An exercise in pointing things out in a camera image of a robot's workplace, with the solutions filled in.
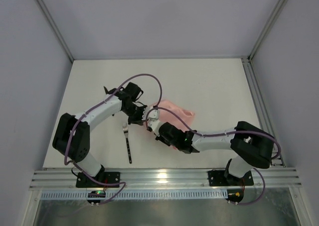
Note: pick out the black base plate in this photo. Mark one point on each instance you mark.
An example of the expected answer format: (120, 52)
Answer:
(223, 178)
(105, 177)

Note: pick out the black knife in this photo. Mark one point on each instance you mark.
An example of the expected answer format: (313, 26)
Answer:
(106, 89)

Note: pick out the right corner frame post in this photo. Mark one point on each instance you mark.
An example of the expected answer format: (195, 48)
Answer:
(271, 20)

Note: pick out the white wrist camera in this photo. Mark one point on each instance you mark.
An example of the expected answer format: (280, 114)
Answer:
(150, 113)
(154, 120)

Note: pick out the grey slotted cable duct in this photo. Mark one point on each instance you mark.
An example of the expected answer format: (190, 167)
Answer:
(138, 194)

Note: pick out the silver fork black handle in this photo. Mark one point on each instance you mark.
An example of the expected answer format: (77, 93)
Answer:
(126, 134)

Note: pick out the right side aluminium rail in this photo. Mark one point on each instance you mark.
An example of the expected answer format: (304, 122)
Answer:
(260, 107)

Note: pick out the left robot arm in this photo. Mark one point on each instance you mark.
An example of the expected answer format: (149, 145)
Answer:
(72, 136)

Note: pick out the left corner frame post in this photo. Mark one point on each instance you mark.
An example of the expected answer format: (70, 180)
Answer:
(48, 16)

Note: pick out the aluminium front rail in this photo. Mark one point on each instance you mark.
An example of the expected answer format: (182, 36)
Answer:
(63, 179)

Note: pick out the aluminium rail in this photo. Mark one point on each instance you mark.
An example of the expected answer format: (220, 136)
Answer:
(63, 179)
(260, 107)

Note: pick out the right controller board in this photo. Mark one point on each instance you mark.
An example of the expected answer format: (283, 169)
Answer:
(234, 196)

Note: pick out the left controller board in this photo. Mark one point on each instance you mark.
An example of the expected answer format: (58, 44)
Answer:
(96, 197)

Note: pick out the controller board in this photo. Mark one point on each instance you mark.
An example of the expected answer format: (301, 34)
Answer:
(234, 196)
(96, 197)

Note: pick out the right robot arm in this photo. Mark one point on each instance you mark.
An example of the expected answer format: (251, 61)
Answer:
(253, 146)

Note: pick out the corner frame post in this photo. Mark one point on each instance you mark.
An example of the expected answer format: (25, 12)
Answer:
(271, 20)
(48, 16)

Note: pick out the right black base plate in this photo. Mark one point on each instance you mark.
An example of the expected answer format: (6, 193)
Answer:
(223, 178)

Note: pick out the pink satin napkin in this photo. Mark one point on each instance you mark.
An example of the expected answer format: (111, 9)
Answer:
(177, 116)

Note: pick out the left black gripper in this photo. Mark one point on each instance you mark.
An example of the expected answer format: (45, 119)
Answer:
(137, 114)

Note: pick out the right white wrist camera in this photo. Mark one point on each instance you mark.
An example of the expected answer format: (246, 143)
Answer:
(154, 120)

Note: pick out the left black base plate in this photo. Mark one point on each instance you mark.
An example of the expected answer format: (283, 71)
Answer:
(105, 177)

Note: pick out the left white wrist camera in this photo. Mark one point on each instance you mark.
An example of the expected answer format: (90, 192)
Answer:
(150, 113)

